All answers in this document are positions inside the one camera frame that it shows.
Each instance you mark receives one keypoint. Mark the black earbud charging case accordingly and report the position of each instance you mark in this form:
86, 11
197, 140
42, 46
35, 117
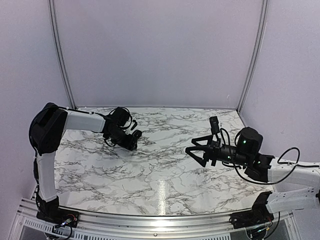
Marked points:
137, 134

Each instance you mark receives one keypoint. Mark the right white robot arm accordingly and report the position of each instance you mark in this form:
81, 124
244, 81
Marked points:
263, 169

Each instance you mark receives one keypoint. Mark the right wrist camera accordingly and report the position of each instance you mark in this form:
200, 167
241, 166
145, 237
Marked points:
214, 125

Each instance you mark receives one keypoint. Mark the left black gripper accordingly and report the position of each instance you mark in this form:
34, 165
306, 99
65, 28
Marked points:
129, 143

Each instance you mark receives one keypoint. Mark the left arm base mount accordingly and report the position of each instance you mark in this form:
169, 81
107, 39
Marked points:
58, 217

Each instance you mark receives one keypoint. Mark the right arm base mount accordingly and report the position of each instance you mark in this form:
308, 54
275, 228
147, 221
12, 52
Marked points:
257, 221

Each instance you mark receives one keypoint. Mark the aluminium front rail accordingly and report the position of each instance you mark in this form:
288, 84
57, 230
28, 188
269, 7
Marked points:
105, 226

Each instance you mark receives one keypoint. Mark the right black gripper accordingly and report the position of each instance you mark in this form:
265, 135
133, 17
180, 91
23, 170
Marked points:
211, 150

